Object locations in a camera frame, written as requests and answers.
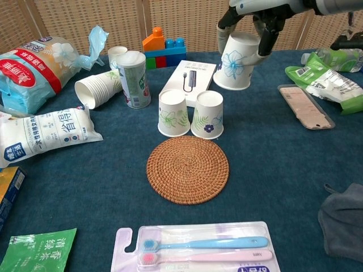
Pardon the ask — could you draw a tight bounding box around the paper cup green flower print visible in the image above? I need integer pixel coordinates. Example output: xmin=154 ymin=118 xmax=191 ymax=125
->
xmin=157 ymin=88 xmax=191 ymax=138

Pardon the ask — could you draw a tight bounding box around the paper cup navy flower print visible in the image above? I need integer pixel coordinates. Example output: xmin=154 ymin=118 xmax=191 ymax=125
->
xmin=190 ymin=90 xmax=225 ymax=140

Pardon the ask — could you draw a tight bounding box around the paper cup light-blue flower print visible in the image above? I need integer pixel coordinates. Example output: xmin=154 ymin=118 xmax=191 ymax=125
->
xmin=213 ymin=31 xmax=261 ymax=91

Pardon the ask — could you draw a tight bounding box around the nested stack of paper cups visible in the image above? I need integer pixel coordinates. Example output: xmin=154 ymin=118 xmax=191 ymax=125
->
xmin=74 ymin=70 xmax=124 ymax=110

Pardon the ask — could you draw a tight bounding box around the round woven rattan coaster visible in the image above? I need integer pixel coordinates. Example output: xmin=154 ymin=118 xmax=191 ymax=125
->
xmin=146 ymin=135 xmax=230 ymax=205

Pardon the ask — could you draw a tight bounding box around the white USB hub box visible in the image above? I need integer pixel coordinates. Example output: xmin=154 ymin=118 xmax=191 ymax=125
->
xmin=158 ymin=59 xmax=217 ymax=108

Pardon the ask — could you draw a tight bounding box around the green can with white lid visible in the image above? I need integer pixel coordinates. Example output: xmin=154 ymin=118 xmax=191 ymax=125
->
xmin=116 ymin=51 xmax=151 ymax=109

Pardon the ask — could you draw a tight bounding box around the blue toy block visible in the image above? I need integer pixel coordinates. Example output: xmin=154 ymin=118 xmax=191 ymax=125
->
xmin=143 ymin=37 xmax=187 ymax=62

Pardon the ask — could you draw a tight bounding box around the toothbrush blister pack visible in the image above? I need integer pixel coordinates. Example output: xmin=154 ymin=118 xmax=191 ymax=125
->
xmin=110 ymin=221 xmax=281 ymax=272

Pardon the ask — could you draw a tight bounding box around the orange toy block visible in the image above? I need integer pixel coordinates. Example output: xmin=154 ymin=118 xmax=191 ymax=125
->
xmin=142 ymin=27 xmax=166 ymax=52

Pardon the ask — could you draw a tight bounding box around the paper cup with blue print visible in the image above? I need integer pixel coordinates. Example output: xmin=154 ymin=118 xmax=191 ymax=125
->
xmin=107 ymin=46 xmax=128 ymax=71

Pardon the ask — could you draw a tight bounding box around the blue toothbrush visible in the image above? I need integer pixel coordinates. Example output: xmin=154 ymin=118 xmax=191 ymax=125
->
xmin=141 ymin=236 xmax=269 ymax=253

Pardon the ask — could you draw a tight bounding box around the pink toothbrush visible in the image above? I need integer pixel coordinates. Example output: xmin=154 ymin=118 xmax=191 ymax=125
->
xmin=138 ymin=249 xmax=273 ymax=267

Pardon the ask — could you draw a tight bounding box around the pink phone in case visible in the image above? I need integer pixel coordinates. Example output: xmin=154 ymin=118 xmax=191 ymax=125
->
xmin=277 ymin=84 xmax=336 ymax=130

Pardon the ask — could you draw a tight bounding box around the white soft pack blue text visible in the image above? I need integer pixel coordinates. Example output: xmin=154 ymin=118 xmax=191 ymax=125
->
xmin=0 ymin=105 xmax=104 ymax=168

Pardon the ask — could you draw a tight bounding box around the green and white wipes pack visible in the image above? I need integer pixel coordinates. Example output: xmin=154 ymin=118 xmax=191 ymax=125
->
xmin=285 ymin=52 xmax=363 ymax=116

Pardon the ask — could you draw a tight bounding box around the blue and red plastic bag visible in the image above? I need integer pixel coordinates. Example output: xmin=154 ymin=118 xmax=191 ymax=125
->
xmin=0 ymin=24 xmax=110 ymax=114

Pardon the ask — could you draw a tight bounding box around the plastic bottle green label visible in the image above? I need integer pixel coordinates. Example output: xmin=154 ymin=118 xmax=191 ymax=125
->
xmin=301 ymin=47 xmax=363 ymax=73

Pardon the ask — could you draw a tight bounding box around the yellow and blue box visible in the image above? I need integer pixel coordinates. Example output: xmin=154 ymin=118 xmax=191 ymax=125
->
xmin=0 ymin=166 xmax=26 ymax=233

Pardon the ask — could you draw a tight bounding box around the dark grey towel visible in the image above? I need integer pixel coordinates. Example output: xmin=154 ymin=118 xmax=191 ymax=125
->
xmin=318 ymin=182 xmax=363 ymax=263

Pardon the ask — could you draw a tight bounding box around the green tea sachet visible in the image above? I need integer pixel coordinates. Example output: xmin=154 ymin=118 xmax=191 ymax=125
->
xmin=0 ymin=228 xmax=78 ymax=272

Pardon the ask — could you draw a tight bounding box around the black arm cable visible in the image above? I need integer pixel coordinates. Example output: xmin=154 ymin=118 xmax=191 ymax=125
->
xmin=330 ymin=11 xmax=363 ymax=51

